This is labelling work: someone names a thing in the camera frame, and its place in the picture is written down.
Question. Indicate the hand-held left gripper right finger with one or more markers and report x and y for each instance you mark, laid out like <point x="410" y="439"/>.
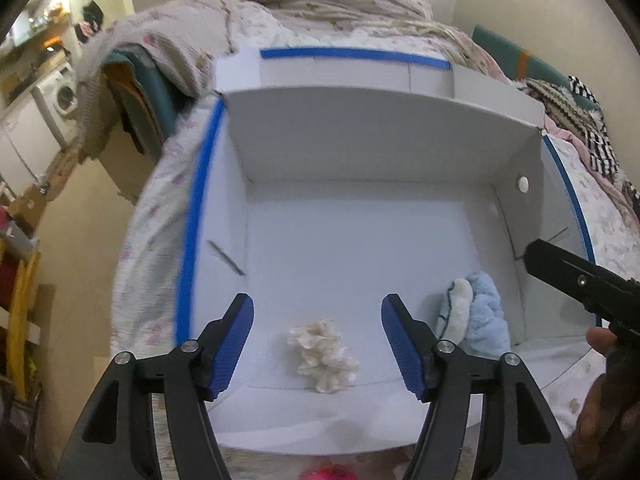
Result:
<point x="400" y="345"/>

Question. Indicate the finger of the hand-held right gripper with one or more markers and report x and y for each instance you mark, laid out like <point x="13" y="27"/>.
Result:
<point x="560" y="270"/>

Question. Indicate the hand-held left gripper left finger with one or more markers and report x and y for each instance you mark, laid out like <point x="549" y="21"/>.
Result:
<point x="232" y="345"/>

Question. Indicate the cream fluffy scrunchie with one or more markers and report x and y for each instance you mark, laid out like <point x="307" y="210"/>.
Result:
<point x="322" y="355"/>

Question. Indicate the white box with blue tape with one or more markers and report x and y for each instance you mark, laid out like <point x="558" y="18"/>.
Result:
<point x="360" y="220"/>

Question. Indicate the pink fluffy item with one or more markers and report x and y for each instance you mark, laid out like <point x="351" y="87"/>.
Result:
<point x="327" y="472"/>

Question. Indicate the person's right hand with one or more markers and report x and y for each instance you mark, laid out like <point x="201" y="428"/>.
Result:
<point x="600" y="410"/>

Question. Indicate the white plush with blue stitching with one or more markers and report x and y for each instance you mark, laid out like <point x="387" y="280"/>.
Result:
<point x="452" y="310"/>

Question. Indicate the light blue plush toy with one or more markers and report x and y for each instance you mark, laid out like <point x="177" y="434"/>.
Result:
<point x="487" y="315"/>

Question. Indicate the floral bed quilt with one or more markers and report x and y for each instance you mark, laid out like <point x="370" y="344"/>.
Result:
<point x="150" y="220"/>

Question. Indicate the black and white striped cloth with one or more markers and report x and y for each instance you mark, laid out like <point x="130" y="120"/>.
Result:
<point x="585" y="110"/>

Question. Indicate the teal headboard cushion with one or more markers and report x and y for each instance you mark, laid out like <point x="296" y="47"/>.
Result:
<point x="515" y="55"/>

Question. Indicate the teal folded cloth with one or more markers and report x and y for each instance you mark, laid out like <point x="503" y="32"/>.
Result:
<point x="150" y="95"/>

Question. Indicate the white washing machine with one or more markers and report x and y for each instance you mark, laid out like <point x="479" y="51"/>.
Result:
<point x="57" y="102"/>

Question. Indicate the beige textured blanket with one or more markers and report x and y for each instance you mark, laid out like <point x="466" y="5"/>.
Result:
<point x="280" y="5"/>

